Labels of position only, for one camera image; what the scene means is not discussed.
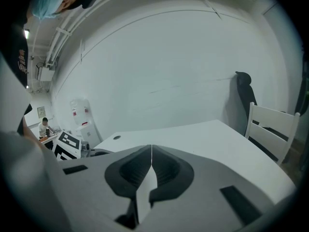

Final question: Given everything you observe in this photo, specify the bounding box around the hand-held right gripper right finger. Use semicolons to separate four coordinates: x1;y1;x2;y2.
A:
149;144;195;208

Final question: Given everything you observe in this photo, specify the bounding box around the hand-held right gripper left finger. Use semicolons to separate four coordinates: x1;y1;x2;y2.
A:
104;144;152;230

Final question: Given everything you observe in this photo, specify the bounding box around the blue face mask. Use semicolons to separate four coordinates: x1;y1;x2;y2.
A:
30;0;67;19

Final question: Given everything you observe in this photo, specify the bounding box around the white ceiling pipe bundle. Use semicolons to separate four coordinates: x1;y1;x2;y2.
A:
45;0;126;63

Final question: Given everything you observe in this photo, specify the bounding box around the white electrical box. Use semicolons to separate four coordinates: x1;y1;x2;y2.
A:
35;65;55;82

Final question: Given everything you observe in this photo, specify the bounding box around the black office chair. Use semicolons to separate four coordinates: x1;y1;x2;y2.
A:
235;71;258;135

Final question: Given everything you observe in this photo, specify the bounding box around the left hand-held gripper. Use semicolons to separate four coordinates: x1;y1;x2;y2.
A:
52;129;114;161

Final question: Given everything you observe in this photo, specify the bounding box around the white wooden chair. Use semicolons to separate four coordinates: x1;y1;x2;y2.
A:
244;101;301;166

